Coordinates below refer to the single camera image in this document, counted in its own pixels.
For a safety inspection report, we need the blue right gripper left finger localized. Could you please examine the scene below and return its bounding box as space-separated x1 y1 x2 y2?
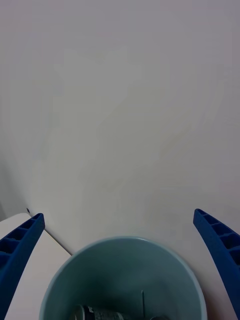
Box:
0 212 46 320

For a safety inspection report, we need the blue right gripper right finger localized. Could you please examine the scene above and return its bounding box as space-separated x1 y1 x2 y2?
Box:
192 208 240 320

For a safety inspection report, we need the pale blue plastic bin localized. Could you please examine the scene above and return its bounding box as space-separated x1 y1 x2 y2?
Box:
38 235 208 320

